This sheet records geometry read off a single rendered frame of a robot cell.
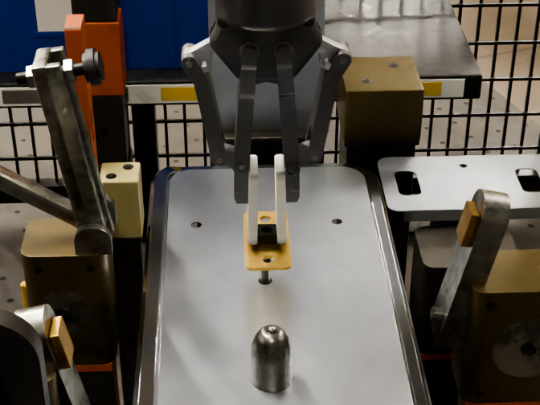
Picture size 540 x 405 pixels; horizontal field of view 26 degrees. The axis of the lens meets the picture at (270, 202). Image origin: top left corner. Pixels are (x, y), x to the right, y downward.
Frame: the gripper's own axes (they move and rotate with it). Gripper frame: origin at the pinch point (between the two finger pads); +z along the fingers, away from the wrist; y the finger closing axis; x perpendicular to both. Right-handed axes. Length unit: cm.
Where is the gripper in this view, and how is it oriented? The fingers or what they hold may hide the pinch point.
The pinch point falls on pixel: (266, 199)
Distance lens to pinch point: 95.9
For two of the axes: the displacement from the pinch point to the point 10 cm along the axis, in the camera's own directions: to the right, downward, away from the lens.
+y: 10.0, -0.2, 0.3
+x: -0.4, -5.4, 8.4
